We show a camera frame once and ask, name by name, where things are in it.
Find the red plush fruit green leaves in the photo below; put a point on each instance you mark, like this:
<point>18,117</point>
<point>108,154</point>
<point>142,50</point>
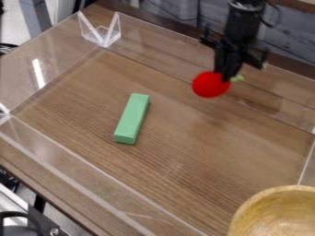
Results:
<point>208,84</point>

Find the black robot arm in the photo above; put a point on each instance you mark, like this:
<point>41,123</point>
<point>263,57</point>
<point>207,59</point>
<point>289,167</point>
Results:
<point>243,22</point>

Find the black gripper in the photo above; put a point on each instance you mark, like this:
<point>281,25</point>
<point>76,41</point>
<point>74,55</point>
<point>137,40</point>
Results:
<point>231,55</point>

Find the green rectangular block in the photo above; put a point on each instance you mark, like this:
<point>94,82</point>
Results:
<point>130,119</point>

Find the wooden bowl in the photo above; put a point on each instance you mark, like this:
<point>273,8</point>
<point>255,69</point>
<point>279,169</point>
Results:
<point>280,211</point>

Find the clear acrylic tray enclosure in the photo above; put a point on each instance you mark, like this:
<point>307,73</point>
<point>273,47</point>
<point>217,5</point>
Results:
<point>205,152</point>

